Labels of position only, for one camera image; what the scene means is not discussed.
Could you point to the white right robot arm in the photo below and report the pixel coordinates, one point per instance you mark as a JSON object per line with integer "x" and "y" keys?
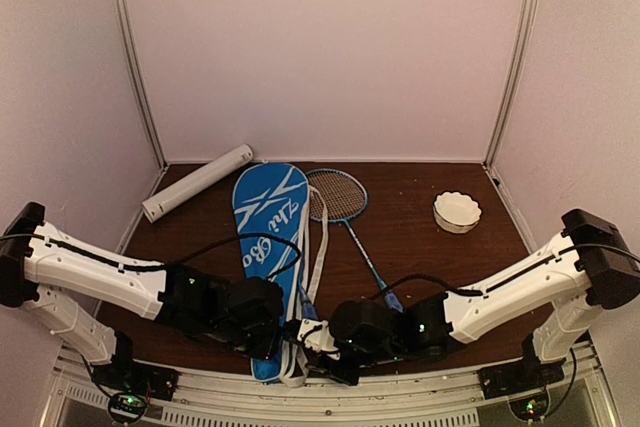
{"x": 582, "y": 271}

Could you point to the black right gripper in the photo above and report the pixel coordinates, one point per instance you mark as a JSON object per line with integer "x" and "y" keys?
{"x": 323, "y": 365}

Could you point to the aluminium frame post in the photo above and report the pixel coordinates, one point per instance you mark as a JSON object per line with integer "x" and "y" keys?
{"x": 137, "y": 82}
{"x": 524, "y": 31}

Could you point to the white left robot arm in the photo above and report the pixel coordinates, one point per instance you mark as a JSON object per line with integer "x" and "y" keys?
{"x": 36, "y": 254}

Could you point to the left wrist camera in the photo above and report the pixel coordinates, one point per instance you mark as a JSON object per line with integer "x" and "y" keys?
{"x": 255, "y": 303}

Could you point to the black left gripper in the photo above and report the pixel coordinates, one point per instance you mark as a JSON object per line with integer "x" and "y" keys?
{"x": 265, "y": 348}

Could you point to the right aluminium frame post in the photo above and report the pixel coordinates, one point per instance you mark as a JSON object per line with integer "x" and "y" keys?
{"x": 524, "y": 31}

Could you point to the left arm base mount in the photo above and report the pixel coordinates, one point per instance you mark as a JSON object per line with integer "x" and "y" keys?
{"x": 130, "y": 391}

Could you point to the left aluminium frame post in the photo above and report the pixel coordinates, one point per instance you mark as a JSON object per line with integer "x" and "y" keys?
{"x": 137, "y": 82}

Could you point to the aluminium front rail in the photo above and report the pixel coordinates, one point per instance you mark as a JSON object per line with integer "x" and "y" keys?
{"x": 451, "y": 397}

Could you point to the blue racket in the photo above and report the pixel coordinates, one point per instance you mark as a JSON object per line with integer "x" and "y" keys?
{"x": 340, "y": 198}
{"x": 308, "y": 310}

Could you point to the white shuttlecock tube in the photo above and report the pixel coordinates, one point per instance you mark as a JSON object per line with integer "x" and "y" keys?
{"x": 171, "y": 197}

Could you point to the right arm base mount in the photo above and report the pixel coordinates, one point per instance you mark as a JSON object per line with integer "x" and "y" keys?
{"x": 525, "y": 384}

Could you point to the blue racket bag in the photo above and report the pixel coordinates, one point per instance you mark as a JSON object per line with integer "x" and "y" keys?
{"x": 271, "y": 204}

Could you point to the white scalloped bowl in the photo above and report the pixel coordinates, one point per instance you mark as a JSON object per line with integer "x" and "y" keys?
{"x": 456, "y": 213}

